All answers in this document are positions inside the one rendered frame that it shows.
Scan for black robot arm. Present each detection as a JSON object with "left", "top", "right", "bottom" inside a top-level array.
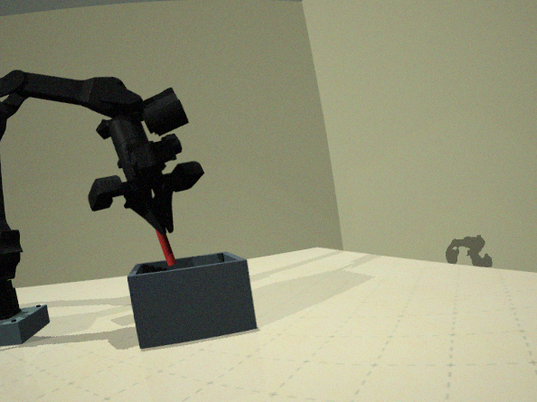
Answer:
[{"left": 0, "top": 70, "right": 189, "bottom": 320}]

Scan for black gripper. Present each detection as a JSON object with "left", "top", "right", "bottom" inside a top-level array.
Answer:
[{"left": 89, "top": 137, "right": 204, "bottom": 235}]

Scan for red peg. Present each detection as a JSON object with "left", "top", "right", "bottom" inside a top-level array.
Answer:
[{"left": 155, "top": 230, "right": 176, "bottom": 266}]

